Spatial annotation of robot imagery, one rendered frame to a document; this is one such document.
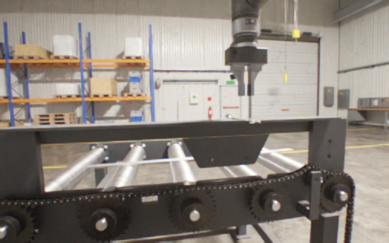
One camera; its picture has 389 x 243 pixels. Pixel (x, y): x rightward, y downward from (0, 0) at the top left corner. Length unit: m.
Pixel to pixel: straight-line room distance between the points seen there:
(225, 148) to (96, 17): 10.42
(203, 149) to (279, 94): 10.84
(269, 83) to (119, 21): 8.01
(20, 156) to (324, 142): 1.13
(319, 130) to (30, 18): 11.73
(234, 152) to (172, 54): 9.39
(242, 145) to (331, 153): 0.40
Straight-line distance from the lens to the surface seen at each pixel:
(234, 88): 10.37
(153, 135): 0.73
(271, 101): 11.25
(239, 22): 0.68
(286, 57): 11.96
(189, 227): 0.78
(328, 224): 1.08
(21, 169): 0.86
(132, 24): 10.50
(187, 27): 10.49
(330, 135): 0.99
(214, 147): 0.75
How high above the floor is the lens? 1.23
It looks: 5 degrees down
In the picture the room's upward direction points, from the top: 1 degrees counter-clockwise
